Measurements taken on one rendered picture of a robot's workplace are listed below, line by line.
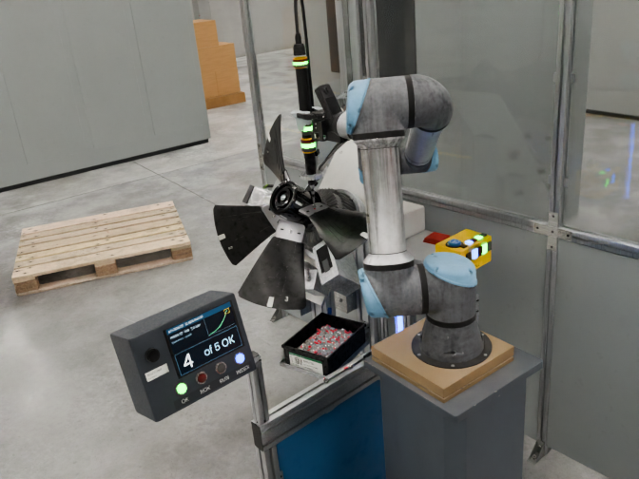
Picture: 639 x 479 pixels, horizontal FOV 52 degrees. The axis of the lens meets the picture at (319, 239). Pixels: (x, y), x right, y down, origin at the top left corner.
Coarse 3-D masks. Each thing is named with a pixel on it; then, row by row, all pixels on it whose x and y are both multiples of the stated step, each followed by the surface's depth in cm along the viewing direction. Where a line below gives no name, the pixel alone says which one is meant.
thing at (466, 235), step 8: (464, 232) 212; (472, 232) 212; (448, 240) 207; (464, 240) 206; (480, 240) 205; (488, 240) 207; (440, 248) 204; (448, 248) 202; (456, 248) 201; (464, 248) 201; (472, 248) 202; (464, 256) 201; (472, 256) 203; (480, 256) 207; (488, 256) 210; (480, 264) 208
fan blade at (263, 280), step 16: (272, 240) 213; (288, 240) 213; (272, 256) 212; (288, 256) 212; (256, 272) 211; (272, 272) 210; (288, 272) 210; (256, 288) 209; (272, 288) 209; (288, 288) 208; (304, 288) 209; (288, 304) 206; (304, 304) 206
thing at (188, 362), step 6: (192, 348) 140; (174, 354) 138; (180, 354) 139; (186, 354) 140; (192, 354) 140; (180, 360) 139; (186, 360) 140; (192, 360) 140; (198, 360) 141; (180, 366) 139; (186, 366) 140; (192, 366) 140; (198, 366) 141; (180, 372) 139; (186, 372) 140
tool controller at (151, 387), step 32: (160, 320) 140; (192, 320) 140; (224, 320) 145; (128, 352) 134; (160, 352) 136; (224, 352) 145; (128, 384) 141; (160, 384) 136; (192, 384) 141; (224, 384) 145; (160, 416) 136
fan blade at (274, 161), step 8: (280, 120) 229; (272, 128) 235; (280, 128) 227; (272, 136) 234; (280, 136) 226; (272, 144) 234; (280, 144) 226; (264, 152) 243; (272, 152) 234; (280, 152) 226; (264, 160) 244; (272, 160) 236; (280, 160) 226; (272, 168) 238; (280, 168) 227; (280, 176) 231
